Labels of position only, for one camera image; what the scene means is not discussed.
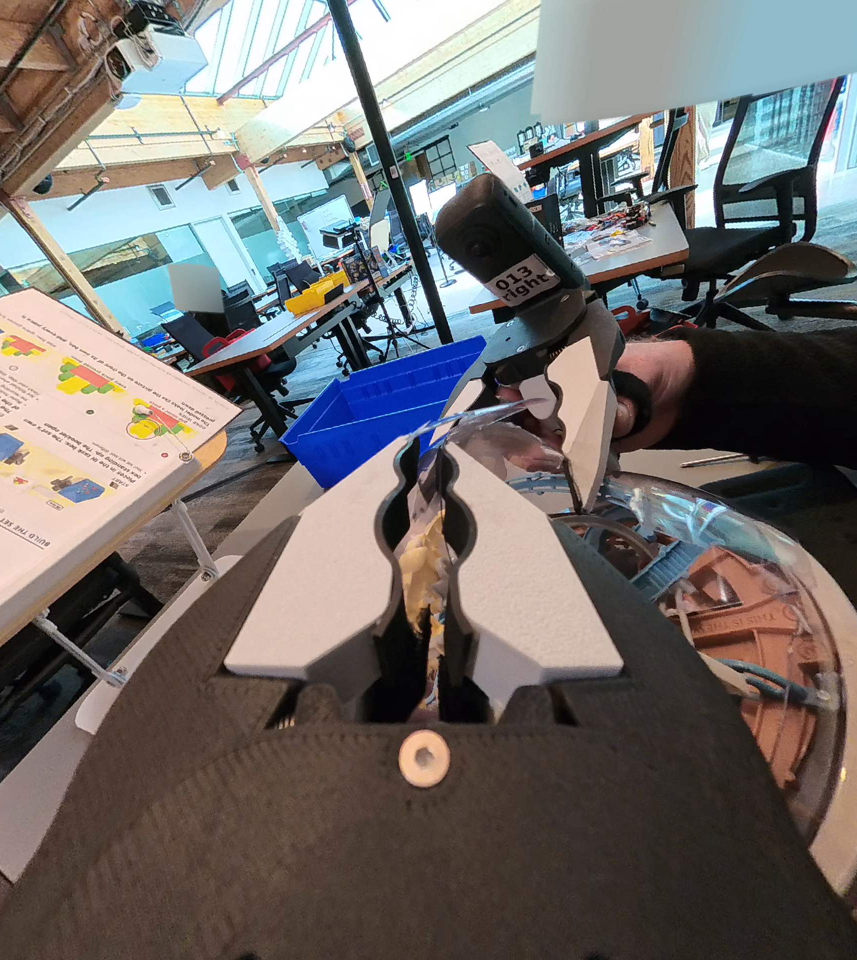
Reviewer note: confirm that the person's right hand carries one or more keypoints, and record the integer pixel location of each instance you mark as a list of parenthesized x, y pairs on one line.
[(661, 383)]

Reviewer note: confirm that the white ceiling projector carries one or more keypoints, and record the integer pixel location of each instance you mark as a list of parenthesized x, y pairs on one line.
[(159, 57)]

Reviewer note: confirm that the wooden side table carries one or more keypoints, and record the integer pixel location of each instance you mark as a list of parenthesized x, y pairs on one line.
[(624, 248)]

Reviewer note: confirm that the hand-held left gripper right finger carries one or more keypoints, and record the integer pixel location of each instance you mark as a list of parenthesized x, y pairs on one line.
[(534, 608)]

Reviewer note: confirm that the red office chair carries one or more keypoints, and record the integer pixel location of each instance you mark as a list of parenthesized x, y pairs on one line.
[(234, 360)]

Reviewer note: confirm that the printed instruction sheet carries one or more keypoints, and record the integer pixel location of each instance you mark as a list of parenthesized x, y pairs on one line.
[(54, 435)]

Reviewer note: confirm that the clear maze ball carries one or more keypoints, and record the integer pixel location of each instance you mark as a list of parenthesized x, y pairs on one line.
[(729, 630)]

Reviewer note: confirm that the yellow bin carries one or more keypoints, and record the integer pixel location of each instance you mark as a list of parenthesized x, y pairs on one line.
[(316, 293)]

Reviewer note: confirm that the wooden office desk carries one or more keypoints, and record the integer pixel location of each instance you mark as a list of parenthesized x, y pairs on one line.
[(271, 330)]

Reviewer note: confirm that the black vertical pole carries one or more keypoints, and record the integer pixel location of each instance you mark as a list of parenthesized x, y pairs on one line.
[(387, 165)]

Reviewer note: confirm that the person's right forearm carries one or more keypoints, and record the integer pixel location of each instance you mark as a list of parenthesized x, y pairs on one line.
[(804, 393)]

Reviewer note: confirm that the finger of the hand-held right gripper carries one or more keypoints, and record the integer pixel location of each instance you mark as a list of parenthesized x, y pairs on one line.
[(589, 413), (474, 398)]

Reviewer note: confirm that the blue storage bin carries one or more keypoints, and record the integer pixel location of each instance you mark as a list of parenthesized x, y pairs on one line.
[(376, 413)]

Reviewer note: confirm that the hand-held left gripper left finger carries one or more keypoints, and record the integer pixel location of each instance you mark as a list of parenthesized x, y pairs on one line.
[(316, 600)]

